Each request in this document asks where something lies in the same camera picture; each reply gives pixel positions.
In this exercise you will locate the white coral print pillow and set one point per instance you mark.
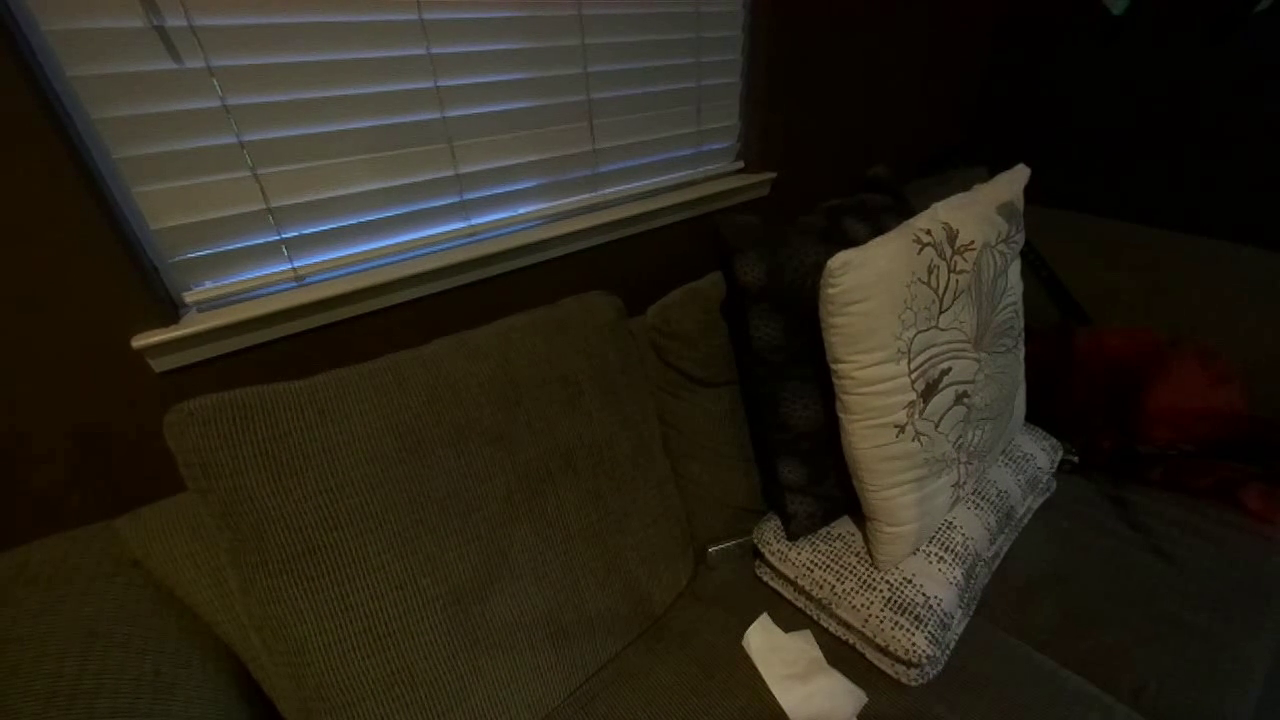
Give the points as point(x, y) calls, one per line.
point(892, 373)

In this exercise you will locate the white grey knit pillow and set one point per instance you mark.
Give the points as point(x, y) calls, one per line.
point(934, 585)

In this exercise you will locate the red pillow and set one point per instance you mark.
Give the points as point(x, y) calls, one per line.
point(1174, 400)

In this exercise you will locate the olive couch back cushion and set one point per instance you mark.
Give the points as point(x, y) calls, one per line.
point(692, 362)
point(442, 505)

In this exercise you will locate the white window sill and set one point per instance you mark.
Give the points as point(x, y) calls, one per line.
point(442, 264)

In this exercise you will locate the white window blinds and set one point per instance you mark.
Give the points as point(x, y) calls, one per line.
point(403, 120)

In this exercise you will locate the white tissue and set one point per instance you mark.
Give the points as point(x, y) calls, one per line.
point(801, 672)

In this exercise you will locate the blinds tilt wand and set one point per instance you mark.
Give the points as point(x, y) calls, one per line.
point(161, 31)

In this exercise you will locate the olive green couch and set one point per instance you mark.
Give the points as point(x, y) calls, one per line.
point(83, 624)

